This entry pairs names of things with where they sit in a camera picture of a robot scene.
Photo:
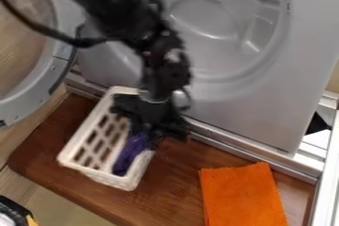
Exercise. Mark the purple cloth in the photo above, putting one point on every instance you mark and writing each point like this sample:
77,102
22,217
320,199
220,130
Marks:
130,152

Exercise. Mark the orange cloth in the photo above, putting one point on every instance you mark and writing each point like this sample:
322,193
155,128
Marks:
240,197

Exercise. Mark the washing machine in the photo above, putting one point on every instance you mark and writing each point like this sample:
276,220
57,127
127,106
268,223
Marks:
247,58

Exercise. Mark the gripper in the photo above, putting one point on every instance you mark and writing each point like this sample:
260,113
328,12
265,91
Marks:
152,112

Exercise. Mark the white basket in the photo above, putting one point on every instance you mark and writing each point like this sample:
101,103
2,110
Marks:
95,140

